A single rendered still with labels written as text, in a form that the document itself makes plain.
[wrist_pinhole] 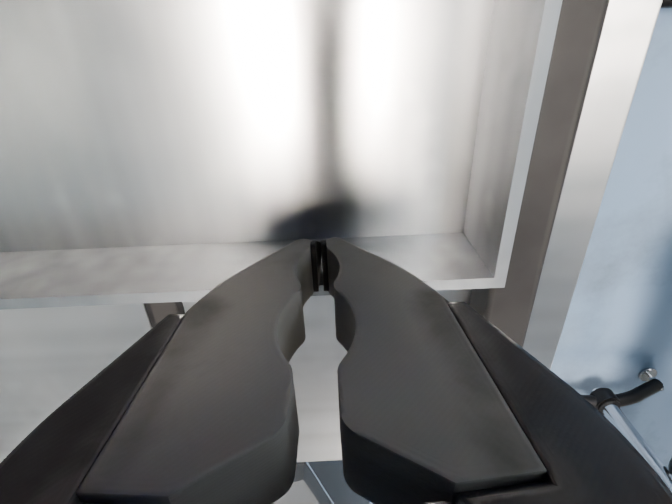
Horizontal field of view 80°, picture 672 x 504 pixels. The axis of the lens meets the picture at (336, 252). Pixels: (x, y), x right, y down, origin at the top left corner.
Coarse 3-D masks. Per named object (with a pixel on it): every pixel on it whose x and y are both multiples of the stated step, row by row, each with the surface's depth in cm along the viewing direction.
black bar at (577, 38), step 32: (576, 0) 11; (608, 0) 11; (576, 32) 11; (576, 64) 11; (544, 96) 12; (576, 96) 12; (544, 128) 12; (576, 128) 12; (544, 160) 13; (544, 192) 13; (544, 224) 14; (512, 256) 14; (544, 256) 14; (512, 288) 15; (512, 320) 16
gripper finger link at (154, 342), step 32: (128, 352) 8; (160, 352) 8; (96, 384) 7; (128, 384) 7; (64, 416) 6; (96, 416) 6; (32, 448) 6; (64, 448) 6; (96, 448) 6; (0, 480) 6; (32, 480) 6; (64, 480) 5
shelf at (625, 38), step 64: (640, 0) 12; (640, 64) 13; (576, 192) 15; (576, 256) 17; (0, 320) 18; (64, 320) 18; (128, 320) 18; (320, 320) 18; (0, 384) 19; (64, 384) 20; (320, 384) 20; (0, 448) 22; (320, 448) 22
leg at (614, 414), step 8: (608, 408) 130; (616, 408) 129; (608, 416) 129; (616, 416) 127; (624, 416) 126; (616, 424) 126; (624, 424) 124; (624, 432) 123; (632, 432) 121; (632, 440) 120; (640, 440) 119; (640, 448) 117; (648, 448) 117; (648, 456) 115; (656, 456) 115; (656, 464) 112; (656, 472) 111; (664, 472) 110; (664, 480) 109
